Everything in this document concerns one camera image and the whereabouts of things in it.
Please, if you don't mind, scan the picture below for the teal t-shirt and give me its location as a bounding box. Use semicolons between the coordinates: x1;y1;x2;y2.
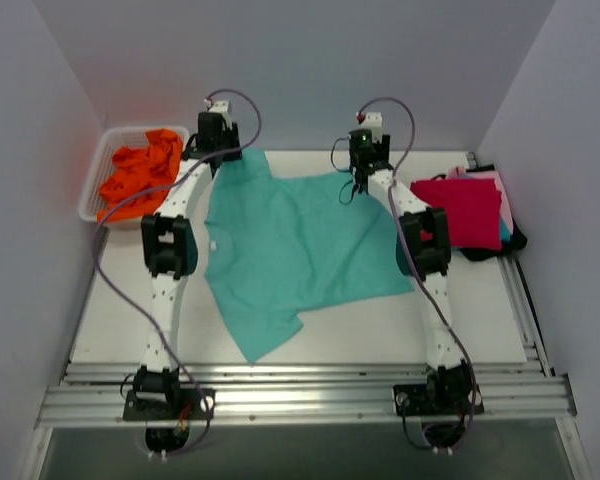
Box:
499;219;511;242
205;148;413;363

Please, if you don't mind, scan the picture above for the white plastic basket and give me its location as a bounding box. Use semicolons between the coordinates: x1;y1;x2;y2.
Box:
78;125;189;228

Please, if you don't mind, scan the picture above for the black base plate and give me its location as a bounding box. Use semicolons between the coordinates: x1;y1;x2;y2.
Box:
122;388;215;422
393;380;473;417

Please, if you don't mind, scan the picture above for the pink folded t-shirt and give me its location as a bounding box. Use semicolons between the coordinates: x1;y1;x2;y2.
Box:
446;165;514;232

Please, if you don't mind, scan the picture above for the orange t-shirt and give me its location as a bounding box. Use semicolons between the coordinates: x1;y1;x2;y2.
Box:
97;129;183;221

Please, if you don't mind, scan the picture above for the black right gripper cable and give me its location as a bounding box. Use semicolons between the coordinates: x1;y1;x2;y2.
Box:
330;135;364;206

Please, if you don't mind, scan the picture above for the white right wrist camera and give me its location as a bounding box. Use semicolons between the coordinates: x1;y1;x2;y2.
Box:
356;112;383;142

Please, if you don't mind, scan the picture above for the magenta folded t-shirt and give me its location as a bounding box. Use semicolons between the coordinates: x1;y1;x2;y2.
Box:
411;178;502;251

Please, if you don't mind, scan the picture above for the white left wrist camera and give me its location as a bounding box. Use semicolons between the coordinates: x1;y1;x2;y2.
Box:
203;97;232;127

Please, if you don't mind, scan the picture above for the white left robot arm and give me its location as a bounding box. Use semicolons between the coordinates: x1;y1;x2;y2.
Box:
133;100;241;419

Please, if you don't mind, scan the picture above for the teal folded t-shirt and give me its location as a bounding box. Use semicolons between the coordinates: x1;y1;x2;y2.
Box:
499;219;511;242

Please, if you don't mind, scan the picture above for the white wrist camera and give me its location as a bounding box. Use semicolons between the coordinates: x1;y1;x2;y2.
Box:
203;97;232;127
356;112;383;142

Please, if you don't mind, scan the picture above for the black folded t-shirt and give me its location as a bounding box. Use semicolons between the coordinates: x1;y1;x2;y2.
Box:
432;173;528;262

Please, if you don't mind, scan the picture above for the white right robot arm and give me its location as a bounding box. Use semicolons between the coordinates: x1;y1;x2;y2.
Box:
348;128;474;413

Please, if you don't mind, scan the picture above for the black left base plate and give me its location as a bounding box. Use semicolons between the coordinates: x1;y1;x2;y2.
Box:
122;388;215;422

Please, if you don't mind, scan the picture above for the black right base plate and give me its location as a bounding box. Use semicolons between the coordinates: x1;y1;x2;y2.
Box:
393;380;473;417

